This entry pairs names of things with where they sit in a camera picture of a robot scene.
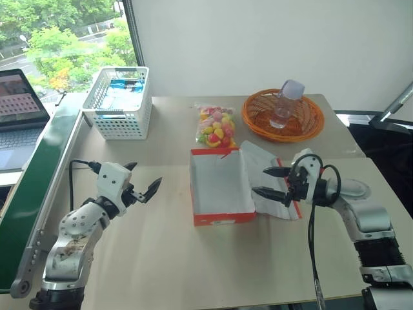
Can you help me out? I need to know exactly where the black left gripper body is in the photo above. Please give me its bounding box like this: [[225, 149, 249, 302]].
[[121, 182, 146, 208]]

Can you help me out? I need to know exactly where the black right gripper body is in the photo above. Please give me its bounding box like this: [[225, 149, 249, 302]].
[[283, 165, 310, 208]]

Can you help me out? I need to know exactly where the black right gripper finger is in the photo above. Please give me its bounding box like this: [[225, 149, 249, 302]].
[[251, 187, 287, 203], [263, 165, 292, 178]]

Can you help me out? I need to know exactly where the red white box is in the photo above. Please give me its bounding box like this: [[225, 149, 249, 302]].
[[188, 139, 303, 228]]

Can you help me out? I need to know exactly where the green conveyor belt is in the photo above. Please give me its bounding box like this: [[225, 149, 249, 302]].
[[0, 91, 85, 300]]

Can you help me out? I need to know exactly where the white perforated plastic basket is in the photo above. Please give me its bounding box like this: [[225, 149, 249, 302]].
[[81, 66, 154, 141]]

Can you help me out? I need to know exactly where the orange woven basket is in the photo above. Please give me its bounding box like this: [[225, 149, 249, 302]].
[[241, 88, 325, 143]]

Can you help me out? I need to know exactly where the clear bottle with lilac cap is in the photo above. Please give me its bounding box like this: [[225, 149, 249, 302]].
[[268, 79, 306, 129]]

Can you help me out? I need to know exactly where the pale blue packet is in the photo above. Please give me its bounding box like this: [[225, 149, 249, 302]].
[[99, 87, 143, 113]]

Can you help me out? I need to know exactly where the clear bag of colourful candy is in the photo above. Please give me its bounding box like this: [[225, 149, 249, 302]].
[[193, 102, 237, 150]]

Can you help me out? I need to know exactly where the blue snack packet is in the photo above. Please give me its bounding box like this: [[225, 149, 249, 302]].
[[109, 77, 145, 94]]

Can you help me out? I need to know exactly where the black chair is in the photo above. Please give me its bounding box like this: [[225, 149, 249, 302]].
[[334, 109, 413, 282]]

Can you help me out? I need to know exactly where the grey laptop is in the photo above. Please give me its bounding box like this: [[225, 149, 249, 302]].
[[0, 68, 51, 172]]

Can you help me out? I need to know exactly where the grey metal pole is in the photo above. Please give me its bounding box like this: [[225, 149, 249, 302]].
[[369, 80, 413, 127]]

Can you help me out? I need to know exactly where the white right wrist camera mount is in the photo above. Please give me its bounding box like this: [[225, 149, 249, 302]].
[[291, 148, 324, 205]]

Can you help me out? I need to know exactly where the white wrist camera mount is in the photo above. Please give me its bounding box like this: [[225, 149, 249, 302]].
[[291, 148, 324, 205], [96, 162, 133, 217]]

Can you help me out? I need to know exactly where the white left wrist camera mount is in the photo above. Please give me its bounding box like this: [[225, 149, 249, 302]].
[[96, 162, 133, 217]]

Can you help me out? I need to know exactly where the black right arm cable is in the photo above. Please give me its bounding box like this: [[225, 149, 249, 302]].
[[292, 154, 342, 310]]

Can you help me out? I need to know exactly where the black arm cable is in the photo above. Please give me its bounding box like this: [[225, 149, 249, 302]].
[[68, 158, 101, 211], [292, 154, 342, 310]]

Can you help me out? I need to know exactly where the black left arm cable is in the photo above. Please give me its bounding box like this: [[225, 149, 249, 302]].
[[68, 158, 101, 211]]

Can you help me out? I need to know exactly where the dark window frame post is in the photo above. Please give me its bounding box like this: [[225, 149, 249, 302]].
[[123, 0, 146, 68]]

